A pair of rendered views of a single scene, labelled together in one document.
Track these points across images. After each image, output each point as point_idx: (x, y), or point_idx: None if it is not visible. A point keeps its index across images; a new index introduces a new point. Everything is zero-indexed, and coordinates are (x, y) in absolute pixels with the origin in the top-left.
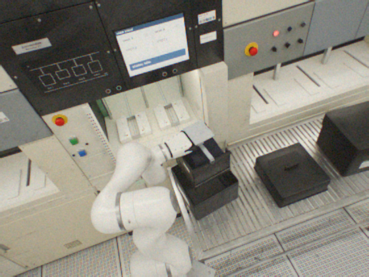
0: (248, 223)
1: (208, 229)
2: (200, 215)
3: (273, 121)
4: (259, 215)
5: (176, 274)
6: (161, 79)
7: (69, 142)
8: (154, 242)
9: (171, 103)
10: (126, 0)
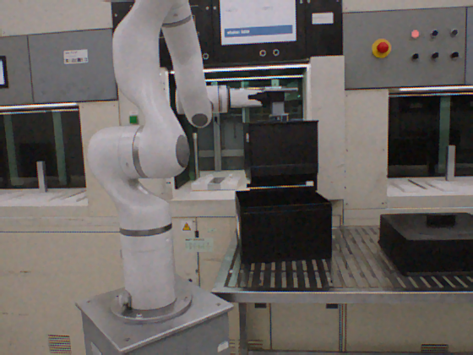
0: (332, 280)
1: (254, 272)
2: (250, 252)
3: (432, 208)
4: (360, 276)
5: (145, 145)
6: (258, 60)
7: (128, 120)
8: (133, 19)
9: None
10: None
